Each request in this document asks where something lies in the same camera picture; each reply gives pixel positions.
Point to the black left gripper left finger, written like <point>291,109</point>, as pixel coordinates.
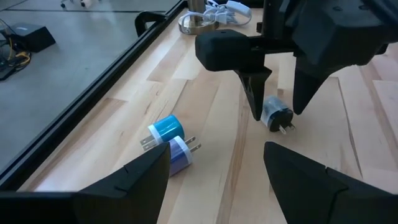
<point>93,205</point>

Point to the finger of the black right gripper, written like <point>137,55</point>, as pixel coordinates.
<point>255,87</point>
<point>308,77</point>

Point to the black frame clamp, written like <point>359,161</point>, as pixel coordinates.
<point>141,21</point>

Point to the purple plug charger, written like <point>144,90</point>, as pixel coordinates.
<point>181,154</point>

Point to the table lamp with white bulb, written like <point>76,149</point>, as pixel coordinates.
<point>199,28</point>

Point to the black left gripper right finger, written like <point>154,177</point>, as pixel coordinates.
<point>326,202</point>

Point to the black wedge box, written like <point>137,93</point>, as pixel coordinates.
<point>32,37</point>

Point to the black and white plug charger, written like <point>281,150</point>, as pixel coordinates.
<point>276,113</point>

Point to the blue plug charger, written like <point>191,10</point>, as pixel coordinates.
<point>168,127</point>

